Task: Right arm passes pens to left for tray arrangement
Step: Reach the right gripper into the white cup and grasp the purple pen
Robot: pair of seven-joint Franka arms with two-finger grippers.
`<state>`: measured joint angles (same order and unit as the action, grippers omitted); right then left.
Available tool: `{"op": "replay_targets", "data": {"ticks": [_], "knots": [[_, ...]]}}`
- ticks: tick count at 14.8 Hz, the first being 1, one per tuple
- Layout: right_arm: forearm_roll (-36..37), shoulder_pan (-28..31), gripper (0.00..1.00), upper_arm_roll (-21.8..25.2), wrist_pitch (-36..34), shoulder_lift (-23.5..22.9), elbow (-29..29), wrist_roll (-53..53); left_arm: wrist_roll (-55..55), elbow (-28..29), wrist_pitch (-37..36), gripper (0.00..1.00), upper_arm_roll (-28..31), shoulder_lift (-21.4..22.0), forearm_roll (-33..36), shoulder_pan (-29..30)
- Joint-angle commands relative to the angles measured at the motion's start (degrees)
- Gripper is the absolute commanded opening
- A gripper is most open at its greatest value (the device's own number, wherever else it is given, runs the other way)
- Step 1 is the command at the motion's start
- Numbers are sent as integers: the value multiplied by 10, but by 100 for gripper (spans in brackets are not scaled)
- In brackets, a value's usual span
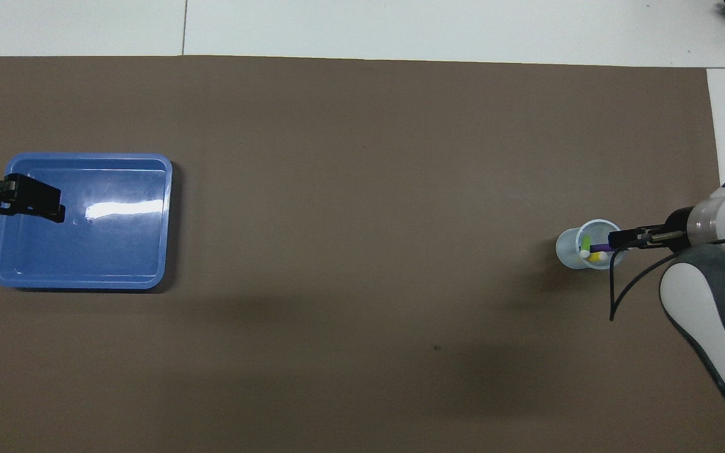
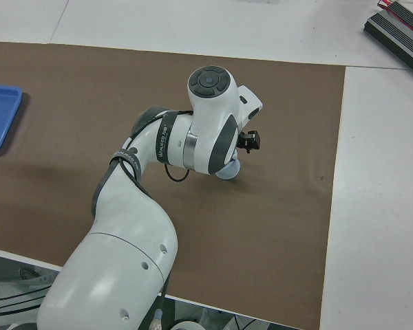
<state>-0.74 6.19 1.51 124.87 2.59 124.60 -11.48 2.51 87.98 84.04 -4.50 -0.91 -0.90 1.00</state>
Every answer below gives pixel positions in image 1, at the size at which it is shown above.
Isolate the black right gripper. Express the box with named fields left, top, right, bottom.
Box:
left=608, top=208, right=692, bottom=254

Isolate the blue plastic tray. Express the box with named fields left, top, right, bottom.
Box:
left=0, top=152, right=174, bottom=290

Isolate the translucent plastic cup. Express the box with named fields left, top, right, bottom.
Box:
left=556, top=219, right=624, bottom=271

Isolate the brown table mat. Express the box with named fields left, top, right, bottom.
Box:
left=0, top=55, right=725, bottom=453

